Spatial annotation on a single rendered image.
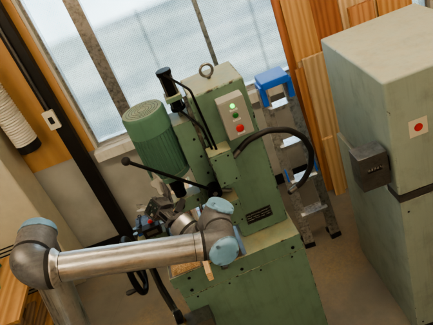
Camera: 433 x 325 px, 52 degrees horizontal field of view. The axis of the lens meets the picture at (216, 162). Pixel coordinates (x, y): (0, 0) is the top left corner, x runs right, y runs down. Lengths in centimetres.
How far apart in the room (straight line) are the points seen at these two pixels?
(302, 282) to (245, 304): 28
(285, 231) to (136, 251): 86
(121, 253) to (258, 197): 80
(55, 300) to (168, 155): 66
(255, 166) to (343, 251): 128
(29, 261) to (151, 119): 67
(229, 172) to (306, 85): 140
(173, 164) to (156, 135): 15
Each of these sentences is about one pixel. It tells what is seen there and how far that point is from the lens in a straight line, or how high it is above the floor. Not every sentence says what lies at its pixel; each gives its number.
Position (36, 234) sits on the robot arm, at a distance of 147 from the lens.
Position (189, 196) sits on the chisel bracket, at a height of 107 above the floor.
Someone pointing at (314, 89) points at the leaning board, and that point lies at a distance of 300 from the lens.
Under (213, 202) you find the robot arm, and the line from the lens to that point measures 142.
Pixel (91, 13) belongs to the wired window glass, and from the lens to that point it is 305.
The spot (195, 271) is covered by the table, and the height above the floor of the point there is 89.
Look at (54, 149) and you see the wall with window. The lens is 332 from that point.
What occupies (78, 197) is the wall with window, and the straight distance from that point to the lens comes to 352.
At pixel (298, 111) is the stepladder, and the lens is 263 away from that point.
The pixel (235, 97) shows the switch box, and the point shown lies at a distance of 163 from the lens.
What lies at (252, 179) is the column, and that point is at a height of 108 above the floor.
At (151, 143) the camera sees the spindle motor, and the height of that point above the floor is 140.
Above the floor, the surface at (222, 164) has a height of 125.
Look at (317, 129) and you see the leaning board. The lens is 316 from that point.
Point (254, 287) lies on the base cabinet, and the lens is 210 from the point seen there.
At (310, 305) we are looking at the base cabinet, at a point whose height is 34.
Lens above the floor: 214
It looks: 31 degrees down
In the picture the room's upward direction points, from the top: 22 degrees counter-clockwise
